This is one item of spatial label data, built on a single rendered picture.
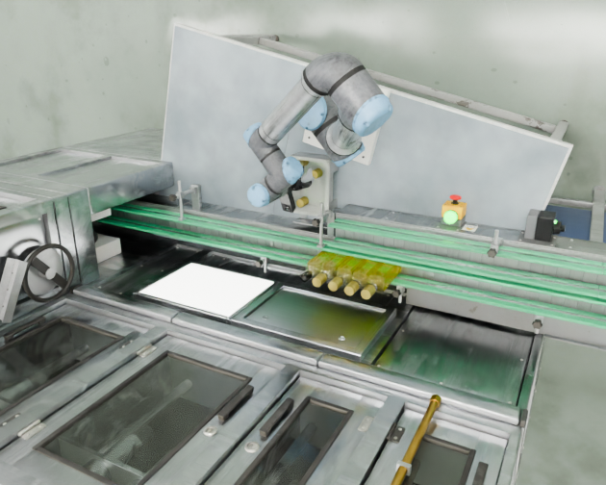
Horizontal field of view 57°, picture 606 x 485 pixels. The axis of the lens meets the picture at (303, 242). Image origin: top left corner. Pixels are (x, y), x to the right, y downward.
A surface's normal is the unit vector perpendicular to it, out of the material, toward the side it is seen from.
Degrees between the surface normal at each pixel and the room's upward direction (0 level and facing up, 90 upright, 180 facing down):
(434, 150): 0
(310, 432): 90
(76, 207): 90
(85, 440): 90
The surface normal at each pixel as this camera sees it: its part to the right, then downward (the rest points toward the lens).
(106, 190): 0.89, 0.17
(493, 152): -0.46, 0.32
